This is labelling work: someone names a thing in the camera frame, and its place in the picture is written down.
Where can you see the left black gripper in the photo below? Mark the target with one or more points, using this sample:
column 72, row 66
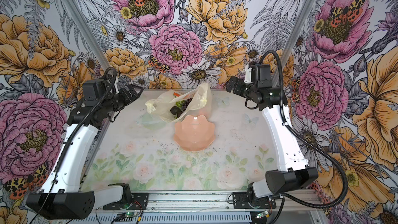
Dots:
column 124, row 91

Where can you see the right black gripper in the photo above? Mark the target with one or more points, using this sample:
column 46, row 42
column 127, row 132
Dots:
column 232, row 81

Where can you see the translucent cream plastic bag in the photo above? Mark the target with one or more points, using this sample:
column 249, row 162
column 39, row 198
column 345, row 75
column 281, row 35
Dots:
column 201, row 104

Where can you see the dark purple grape bunch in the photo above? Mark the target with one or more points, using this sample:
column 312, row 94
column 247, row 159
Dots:
column 183, row 105

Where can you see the pink scalloped fruit plate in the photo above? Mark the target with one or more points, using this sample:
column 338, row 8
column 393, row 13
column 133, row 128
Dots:
column 194, row 133

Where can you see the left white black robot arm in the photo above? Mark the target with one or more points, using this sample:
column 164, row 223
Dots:
column 60, row 196

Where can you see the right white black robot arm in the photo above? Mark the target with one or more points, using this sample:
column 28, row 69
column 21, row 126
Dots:
column 293, row 171

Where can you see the white perforated vent strip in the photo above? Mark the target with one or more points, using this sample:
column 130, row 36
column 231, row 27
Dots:
column 177, row 218

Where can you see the right aluminium corner post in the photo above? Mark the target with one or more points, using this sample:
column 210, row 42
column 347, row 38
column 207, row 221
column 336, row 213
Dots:
column 301, row 19

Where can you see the aluminium corner post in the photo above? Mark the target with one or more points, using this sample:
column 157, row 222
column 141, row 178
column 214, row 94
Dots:
column 301, row 19
column 81, row 22

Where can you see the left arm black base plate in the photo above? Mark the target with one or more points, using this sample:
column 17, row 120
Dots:
column 133, row 201

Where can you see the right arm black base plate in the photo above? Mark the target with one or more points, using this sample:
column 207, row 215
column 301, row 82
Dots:
column 245, row 200

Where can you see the aluminium front rail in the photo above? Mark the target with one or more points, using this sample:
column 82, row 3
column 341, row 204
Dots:
column 171, row 202

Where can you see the left aluminium corner post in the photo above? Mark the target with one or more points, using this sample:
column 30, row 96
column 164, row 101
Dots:
column 81, row 22

